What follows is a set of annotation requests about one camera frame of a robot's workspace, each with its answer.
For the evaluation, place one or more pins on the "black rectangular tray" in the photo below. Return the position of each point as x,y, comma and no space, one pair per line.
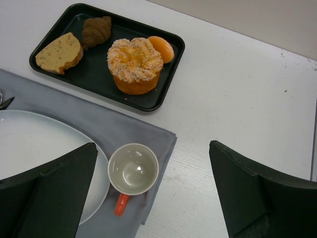
92,73

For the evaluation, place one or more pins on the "large sugared orange bun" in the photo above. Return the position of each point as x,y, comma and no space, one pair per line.
135,65

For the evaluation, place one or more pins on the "silver fork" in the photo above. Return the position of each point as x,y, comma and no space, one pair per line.
6,103

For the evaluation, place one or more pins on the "grey cloth placemat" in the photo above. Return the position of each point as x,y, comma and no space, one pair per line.
110,130

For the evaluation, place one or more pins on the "orange mug white inside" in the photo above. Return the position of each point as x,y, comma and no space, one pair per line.
132,170

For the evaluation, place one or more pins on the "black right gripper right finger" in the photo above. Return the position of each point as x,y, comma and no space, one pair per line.
260,202

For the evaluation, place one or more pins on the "yellow bread slice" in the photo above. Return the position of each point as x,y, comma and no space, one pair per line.
61,54

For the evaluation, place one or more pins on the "white oval plate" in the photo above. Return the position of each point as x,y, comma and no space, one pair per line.
28,140

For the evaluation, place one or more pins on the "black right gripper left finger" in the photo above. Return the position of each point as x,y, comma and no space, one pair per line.
48,200

